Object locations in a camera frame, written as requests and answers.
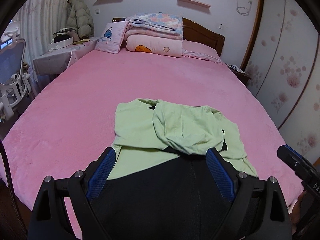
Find brown wooden headboard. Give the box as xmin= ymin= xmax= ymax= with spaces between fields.
xmin=111 ymin=16 xmax=226 ymax=57

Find floral wardrobe sliding doors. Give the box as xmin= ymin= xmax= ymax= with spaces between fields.
xmin=242 ymin=0 xmax=319 ymax=155

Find right wooden wall shelf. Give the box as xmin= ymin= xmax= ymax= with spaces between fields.
xmin=178 ymin=0 xmax=211 ymax=8

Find right hand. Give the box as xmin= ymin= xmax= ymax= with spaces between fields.
xmin=290 ymin=191 xmax=306 ymax=228

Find pink bed sheet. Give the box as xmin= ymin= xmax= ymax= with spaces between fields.
xmin=3 ymin=49 xmax=302 ymax=239

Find white box on table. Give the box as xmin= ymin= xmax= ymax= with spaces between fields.
xmin=48 ymin=37 xmax=73 ymax=51

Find side table with cloth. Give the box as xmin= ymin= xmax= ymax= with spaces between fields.
xmin=33 ymin=37 xmax=98 ymax=76

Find pink square cushion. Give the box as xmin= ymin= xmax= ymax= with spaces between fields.
xmin=95 ymin=21 xmax=128 ymax=54

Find folded floral blanket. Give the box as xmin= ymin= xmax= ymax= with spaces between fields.
xmin=124 ymin=12 xmax=183 ymax=40

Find green and black hoodie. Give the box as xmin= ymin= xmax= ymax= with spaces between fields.
xmin=92 ymin=99 xmax=257 ymax=239

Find black cable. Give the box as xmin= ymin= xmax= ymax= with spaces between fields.
xmin=0 ymin=139 xmax=28 ymax=240

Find pink pillow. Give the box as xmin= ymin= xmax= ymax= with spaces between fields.
xmin=182 ymin=40 xmax=222 ymax=64

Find grey puffer jacket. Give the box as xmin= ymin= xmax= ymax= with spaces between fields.
xmin=66 ymin=0 xmax=94 ymax=39

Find dark nightstand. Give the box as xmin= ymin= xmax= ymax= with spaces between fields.
xmin=227 ymin=64 xmax=251 ymax=86

